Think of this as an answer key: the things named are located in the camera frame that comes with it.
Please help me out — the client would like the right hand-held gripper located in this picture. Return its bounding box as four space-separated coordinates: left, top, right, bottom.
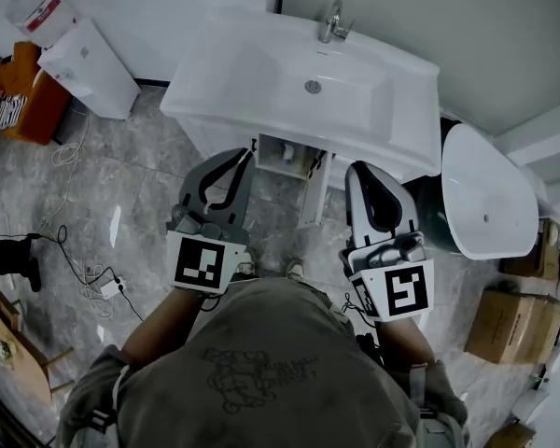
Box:
338 160 437 323

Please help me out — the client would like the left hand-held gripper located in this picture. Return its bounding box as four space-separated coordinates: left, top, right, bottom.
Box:
165 147 256 297

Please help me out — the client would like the white cabinet door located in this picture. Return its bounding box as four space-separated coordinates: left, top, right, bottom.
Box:
301 149 333 227
242 136 260 165

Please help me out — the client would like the person's left forearm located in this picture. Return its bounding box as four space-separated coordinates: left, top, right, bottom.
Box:
120 287 206 368

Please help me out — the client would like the person's right forearm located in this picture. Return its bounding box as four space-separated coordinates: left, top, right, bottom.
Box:
375 315 435 368

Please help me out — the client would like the white vanity sink cabinet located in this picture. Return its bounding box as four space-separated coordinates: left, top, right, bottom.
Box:
160 5 442 177

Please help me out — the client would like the person's left shoe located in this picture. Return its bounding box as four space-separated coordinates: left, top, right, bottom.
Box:
235 247 258 277

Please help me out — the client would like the person's shoe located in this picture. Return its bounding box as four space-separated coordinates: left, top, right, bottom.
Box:
235 247 258 277
284 258 305 282

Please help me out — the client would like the person's right shoe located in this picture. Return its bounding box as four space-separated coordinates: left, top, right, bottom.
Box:
284 258 305 282

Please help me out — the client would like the white freestanding bathtub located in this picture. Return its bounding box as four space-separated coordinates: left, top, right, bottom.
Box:
417 122 540 261

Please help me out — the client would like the white power strip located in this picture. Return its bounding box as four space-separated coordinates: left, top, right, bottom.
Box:
100 275 126 298

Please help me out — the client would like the white water dispenser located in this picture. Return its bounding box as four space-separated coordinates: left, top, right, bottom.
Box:
36 18 142 120

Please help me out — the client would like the large printed cardboard box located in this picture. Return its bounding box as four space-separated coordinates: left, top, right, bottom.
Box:
464 287 560 366

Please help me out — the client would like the chrome faucet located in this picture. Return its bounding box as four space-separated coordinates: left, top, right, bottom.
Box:
317 0 356 45

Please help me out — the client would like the orange sofa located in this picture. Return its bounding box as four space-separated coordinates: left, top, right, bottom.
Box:
0 40 72 147

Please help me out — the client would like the person's grey shirt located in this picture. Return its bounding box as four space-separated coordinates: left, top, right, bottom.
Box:
55 277 470 448

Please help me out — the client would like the striped black white cloth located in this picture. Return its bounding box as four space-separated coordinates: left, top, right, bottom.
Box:
0 94 29 133

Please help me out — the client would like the clear water bottle red label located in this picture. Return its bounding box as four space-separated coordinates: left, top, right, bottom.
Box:
4 0 78 49

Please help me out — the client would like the small cardboard box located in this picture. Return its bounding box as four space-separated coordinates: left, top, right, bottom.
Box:
483 420 538 448

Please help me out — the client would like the wooden table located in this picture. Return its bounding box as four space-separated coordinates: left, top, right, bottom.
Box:
0 289 74 408

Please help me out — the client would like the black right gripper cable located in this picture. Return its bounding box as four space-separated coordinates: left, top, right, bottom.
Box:
343 291 379 326

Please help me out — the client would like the coiled white cable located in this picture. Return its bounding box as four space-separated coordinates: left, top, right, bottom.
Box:
51 114 90 167

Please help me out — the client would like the black floor cable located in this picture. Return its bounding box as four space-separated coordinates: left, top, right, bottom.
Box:
25 224 146 324

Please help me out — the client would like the tangled white cable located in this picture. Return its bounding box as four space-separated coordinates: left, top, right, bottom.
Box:
77 263 116 319

